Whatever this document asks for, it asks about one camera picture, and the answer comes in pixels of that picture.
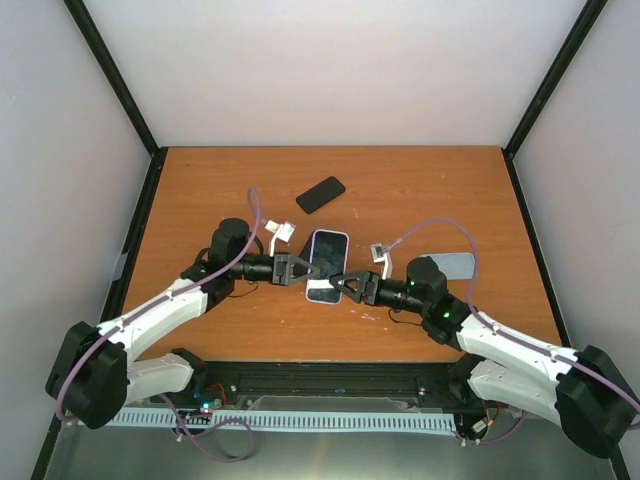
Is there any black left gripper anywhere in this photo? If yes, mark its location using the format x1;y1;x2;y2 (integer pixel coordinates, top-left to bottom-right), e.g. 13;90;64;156
231;251;320;286

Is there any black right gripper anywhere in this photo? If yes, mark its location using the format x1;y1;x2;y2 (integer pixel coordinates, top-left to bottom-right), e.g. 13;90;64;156
331;269;428;315

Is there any blue phone black screen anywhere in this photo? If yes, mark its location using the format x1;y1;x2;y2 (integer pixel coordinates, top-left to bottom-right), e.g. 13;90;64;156
310;229;349;285

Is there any lavender phone case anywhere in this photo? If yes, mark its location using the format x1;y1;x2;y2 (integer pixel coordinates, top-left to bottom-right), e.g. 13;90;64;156
304;228;350;306

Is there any light blue phone case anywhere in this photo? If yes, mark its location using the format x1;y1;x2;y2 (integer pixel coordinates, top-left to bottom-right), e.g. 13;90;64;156
423;252;475;281

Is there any purple phone black screen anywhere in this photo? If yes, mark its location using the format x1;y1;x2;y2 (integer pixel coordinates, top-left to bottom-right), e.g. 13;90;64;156
296;238;312;274

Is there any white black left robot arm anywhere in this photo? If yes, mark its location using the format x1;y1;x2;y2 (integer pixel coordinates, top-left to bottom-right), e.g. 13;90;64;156
45;218;334;429

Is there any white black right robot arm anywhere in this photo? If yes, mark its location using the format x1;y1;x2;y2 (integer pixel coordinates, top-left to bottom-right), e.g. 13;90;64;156
354;257;639;459

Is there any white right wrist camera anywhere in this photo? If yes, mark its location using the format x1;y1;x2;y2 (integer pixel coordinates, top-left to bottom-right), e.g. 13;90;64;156
370;243;393;280

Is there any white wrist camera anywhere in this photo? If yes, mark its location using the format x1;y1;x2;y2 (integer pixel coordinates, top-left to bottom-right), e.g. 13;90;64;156
370;243;393;280
264;220;296;257

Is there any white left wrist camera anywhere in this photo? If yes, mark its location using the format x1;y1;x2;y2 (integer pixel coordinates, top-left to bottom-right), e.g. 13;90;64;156
264;220;296;257

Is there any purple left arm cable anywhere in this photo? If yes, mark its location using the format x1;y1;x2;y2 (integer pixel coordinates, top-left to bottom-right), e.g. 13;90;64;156
54;187;265;421

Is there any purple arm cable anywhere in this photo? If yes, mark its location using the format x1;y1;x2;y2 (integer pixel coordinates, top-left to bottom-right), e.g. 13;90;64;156
389;217;640;426
54;187;265;421

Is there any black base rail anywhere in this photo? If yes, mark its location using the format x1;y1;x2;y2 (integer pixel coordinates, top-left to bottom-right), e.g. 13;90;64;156
168;361;496;412

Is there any light blue cable duct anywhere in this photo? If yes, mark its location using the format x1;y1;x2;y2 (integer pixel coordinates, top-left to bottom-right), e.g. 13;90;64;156
107;407;456;436

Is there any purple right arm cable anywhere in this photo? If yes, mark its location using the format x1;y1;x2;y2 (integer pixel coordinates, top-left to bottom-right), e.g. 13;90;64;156
389;217;640;426

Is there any black left frame post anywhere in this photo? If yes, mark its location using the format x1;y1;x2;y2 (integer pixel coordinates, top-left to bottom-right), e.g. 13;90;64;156
63;0;162;160

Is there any black frame post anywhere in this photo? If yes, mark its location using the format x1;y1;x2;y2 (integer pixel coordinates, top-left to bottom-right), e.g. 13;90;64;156
504;0;610;156
63;0;162;160

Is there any black right frame post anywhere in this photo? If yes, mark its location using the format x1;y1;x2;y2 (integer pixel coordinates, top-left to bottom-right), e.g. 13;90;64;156
504;0;610;156

